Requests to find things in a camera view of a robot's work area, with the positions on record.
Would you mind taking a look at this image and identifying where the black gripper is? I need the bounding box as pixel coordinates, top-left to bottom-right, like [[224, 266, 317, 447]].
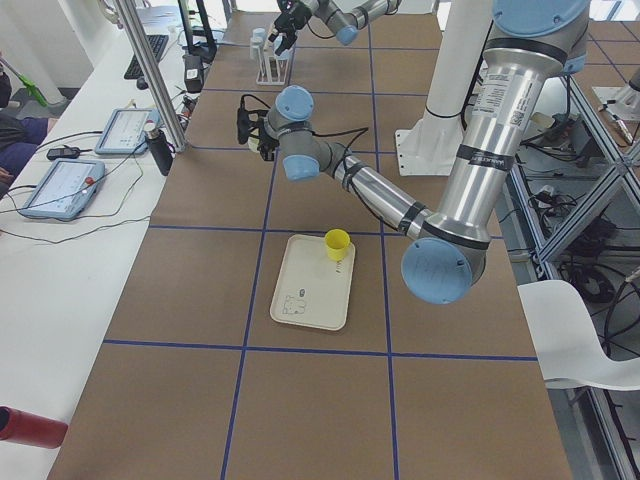
[[255, 115, 279, 161], [268, 0, 320, 49]]

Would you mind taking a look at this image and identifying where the grey plastic cup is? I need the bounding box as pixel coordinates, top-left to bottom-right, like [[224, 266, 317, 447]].
[[274, 44, 292, 61]]

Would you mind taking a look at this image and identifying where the light blue plastic cup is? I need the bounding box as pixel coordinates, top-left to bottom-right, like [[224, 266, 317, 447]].
[[250, 36, 264, 61]]

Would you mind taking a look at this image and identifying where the yellow plastic cup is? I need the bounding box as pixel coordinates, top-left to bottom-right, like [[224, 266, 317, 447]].
[[324, 228, 351, 262]]

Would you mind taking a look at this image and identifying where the pale green plastic cup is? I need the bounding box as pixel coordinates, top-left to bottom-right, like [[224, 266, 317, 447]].
[[247, 137, 260, 153]]

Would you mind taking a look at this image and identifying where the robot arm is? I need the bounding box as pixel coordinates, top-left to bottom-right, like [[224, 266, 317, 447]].
[[268, 0, 401, 55], [237, 1, 589, 304]]

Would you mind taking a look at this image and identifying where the black water bottle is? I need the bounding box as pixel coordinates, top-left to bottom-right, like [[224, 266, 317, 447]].
[[143, 120, 173, 176]]

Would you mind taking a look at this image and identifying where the black keyboard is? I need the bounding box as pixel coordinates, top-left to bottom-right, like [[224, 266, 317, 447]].
[[122, 33, 170, 81]]

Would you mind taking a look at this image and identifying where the cream plastic tray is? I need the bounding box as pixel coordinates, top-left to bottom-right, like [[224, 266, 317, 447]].
[[270, 234, 356, 331]]

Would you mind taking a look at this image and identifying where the far blue teach pendant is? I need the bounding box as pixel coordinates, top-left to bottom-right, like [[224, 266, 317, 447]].
[[94, 108, 160, 155]]

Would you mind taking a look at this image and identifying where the blue teach pendant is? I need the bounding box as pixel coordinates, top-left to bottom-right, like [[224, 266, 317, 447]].
[[18, 158, 106, 221], [94, 108, 160, 155]]

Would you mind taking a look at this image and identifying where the black handheld device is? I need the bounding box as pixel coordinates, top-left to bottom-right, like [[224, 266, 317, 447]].
[[46, 146, 82, 161]]

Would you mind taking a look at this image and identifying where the near blue teach pendant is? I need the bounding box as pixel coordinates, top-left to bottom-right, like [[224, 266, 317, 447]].
[[18, 158, 106, 221]]

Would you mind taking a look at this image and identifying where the person in black jacket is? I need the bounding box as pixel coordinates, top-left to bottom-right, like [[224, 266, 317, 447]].
[[0, 49, 51, 196]]

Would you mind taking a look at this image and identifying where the white chair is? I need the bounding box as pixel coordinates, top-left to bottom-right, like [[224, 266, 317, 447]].
[[518, 280, 639, 391]]

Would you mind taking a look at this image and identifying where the red water bottle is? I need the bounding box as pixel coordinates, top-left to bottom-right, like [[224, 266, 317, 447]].
[[1, 406, 68, 449]]

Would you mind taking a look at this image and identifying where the white wire cup rack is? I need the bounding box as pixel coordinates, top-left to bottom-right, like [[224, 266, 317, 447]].
[[250, 24, 291, 86]]

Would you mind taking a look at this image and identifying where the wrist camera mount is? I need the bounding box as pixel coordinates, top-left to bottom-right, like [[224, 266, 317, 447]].
[[236, 94, 268, 145]]

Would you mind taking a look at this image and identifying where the aluminium frame post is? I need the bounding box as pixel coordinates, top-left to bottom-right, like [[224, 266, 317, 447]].
[[114, 0, 187, 152]]

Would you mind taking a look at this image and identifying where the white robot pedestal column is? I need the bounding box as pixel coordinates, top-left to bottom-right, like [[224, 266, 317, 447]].
[[396, 0, 492, 176]]

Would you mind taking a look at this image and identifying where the green handled tool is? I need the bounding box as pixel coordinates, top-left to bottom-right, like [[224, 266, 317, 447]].
[[1, 58, 49, 107]]

